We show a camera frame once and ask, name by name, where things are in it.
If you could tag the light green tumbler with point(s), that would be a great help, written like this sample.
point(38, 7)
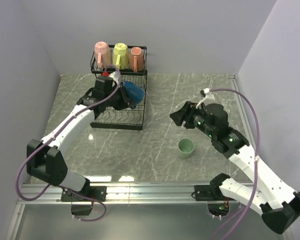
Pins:
point(185, 148)

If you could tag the blue mug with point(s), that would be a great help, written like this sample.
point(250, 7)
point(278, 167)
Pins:
point(134, 93)

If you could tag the yellow-green faceted mug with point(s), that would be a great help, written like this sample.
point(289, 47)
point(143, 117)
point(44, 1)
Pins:
point(120, 56)

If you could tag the pale pink mug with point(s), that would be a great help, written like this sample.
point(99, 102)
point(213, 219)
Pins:
point(102, 53)

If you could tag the salmon floral mug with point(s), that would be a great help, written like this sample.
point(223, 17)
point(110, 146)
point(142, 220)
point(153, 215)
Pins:
point(136, 59)

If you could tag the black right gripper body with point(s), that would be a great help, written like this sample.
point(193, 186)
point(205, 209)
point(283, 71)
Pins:
point(196, 118)

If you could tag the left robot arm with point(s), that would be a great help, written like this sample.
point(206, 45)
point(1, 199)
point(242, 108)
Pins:
point(45, 158)

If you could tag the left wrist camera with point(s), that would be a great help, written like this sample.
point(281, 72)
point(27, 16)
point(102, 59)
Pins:
point(116, 76)

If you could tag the black wire dish rack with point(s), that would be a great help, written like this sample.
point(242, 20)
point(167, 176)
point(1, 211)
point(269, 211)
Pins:
point(129, 118)

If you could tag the aluminium mounting rail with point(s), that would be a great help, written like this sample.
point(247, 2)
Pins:
point(133, 211)

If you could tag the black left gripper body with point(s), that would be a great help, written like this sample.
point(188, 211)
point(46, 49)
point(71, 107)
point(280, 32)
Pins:
point(118, 100)

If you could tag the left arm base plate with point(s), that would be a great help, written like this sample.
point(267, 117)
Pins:
point(91, 192)

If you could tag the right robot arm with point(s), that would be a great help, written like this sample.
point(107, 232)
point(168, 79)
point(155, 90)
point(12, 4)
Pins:
point(277, 203)

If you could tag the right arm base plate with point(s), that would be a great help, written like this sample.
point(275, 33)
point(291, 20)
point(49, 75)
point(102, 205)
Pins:
point(207, 193)

